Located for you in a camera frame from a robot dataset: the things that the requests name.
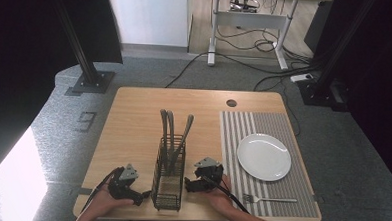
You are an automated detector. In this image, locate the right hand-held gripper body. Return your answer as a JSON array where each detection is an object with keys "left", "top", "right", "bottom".
[{"left": 192, "top": 155, "right": 225, "bottom": 194}]

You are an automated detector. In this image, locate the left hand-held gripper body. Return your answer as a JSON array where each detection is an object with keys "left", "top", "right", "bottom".
[{"left": 107, "top": 162, "right": 146, "bottom": 203}]

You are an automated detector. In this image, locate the person's left hand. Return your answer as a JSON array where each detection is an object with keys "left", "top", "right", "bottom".
[{"left": 78, "top": 185, "right": 136, "bottom": 221}]

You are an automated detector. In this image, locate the person's right hand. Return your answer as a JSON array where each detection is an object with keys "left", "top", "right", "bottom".
[{"left": 202, "top": 172, "right": 246, "bottom": 218}]

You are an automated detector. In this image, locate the white plate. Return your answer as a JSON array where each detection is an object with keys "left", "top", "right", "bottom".
[{"left": 235, "top": 131, "right": 294, "bottom": 184}]

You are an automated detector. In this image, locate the silver fork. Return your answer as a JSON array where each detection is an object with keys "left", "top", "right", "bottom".
[{"left": 241, "top": 193, "right": 299, "bottom": 206}]

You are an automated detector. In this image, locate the grey striped placemat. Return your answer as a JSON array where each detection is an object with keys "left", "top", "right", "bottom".
[{"left": 214, "top": 110, "right": 327, "bottom": 221}]

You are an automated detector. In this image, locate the black metal stand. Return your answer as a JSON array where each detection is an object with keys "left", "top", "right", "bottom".
[
  {"left": 47, "top": 0, "right": 120, "bottom": 97},
  {"left": 296, "top": 0, "right": 378, "bottom": 111}
]

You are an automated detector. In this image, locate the white power strip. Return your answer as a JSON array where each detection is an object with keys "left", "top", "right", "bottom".
[{"left": 289, "top": 72, "right": 316, "bottom": 85}]

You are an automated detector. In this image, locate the white-legged desk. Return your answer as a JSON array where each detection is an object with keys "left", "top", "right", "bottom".
[{"left": 200, "top": 0, "right": 335, "bottom": 73}]

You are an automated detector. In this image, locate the white panel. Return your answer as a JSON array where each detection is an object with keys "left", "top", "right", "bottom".
[{"left": 102, "top": 0, "right": 192, "bottom": 48}]

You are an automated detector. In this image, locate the device under desk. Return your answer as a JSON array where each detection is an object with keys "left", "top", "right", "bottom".
[{"left": 227, "top": 0, "right": 261, "bottom": 14}]

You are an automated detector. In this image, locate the dark curtain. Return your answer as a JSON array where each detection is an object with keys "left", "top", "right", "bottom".
[
  {"left": 0, "top": 0, "right": 127, "bottom": 196},
  {"left": 297, "top": 0, "right": 392, "bottom": 192}
]

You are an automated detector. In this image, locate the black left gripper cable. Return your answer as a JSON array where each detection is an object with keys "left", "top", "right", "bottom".
[{"left": 79, "top": 165, "right": 124, "bottom": 216}]

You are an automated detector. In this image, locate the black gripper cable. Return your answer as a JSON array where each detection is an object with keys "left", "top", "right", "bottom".
[
  {"left": 79, "top": 165, "right": 124, "bottom": 216},
  {"left": 200, "top": 175, "right": 253, "bottom": 216}
]

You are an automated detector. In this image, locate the black wire cutlery holder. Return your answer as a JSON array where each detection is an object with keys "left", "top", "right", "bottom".
[{"left": 150, "top": 133, "right": 188, "bottom": 213}]

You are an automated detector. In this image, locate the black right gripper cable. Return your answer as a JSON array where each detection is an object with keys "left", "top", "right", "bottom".
[{"left": 200, "top": 175, "right": 253, "bottom": 216}]

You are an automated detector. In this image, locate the grey-handled cutlery piece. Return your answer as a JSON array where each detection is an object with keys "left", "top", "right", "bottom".
[
  {"left": 157, "top": 108, "right": 172, "bottom": 172},
  {"left": 163, "top": 110, "right": 178, "bottom": 173},
  {"left": 169, "top": 112, "right": 195, "bottom": 174}
]

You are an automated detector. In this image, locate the black floor cable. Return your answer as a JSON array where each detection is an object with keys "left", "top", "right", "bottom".
[
  {"left": 250, "top": 74, "right": 304, "bottom": 138},
  {"left": 164, "top": 49, "right": 212, "bottom": 91}
]

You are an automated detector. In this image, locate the bundle of black floor cables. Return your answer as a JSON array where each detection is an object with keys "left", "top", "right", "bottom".
[{"left": 213, "top": 24, "right": 326, "bottom": 78}]

